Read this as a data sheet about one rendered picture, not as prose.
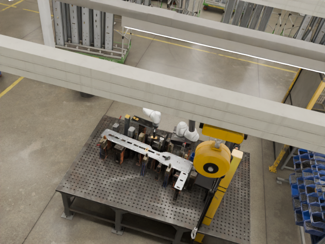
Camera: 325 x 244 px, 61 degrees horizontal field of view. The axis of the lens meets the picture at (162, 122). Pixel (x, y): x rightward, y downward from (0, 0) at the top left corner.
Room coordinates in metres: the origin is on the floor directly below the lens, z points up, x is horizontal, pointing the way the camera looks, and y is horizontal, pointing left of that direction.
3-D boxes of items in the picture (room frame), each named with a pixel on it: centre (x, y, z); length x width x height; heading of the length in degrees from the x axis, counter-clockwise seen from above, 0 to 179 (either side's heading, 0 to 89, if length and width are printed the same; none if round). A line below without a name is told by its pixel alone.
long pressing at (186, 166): (2.68, 0.17, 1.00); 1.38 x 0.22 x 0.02; 74
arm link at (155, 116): (2.72, 0.09, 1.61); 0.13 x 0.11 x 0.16; 54
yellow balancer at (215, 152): (0.78, -0.23, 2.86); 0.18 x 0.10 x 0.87; 83
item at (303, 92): (4.26, -2.31, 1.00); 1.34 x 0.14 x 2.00; 173
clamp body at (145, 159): (2.49, 0.14, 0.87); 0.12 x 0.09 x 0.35; 164
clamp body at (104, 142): (2.66, 0.77, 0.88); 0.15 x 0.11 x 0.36; 164
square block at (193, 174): (2.35, -0.53, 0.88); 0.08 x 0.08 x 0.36; 74
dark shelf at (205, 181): (2.63, -0.77, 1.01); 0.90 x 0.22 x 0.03; 164
